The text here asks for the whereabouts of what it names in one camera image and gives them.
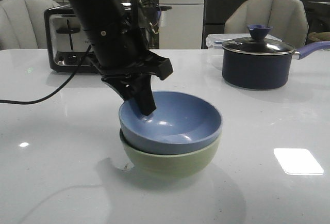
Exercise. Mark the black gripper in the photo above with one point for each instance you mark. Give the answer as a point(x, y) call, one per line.
point(129, 75)

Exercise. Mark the blue bowl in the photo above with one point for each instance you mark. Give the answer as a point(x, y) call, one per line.
point(181, 123)

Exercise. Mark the green bowl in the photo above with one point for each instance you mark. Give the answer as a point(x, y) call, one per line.
point(172, 166)

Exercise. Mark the black chrome four-slot toaster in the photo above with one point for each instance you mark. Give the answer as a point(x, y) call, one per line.
point(64, 40)

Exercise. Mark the clear plastic food container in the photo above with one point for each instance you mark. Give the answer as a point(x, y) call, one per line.
point(214, 41)

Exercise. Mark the white refrigerator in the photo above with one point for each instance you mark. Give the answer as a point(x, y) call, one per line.
point(183, 24)

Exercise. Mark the dark blue saucepan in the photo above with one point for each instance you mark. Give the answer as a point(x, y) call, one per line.
point(263, 72)

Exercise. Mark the glass pot lid blue knob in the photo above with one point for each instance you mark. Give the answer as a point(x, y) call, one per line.
point(257, 43)

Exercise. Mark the beige chair left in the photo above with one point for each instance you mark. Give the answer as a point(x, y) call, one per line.
point(23, 24)

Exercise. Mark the beige chair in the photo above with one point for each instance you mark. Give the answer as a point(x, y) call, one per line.
point(287, 17)
point(23, 24)

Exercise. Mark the beige chair right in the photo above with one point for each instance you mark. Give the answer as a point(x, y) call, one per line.
point(287, 17)

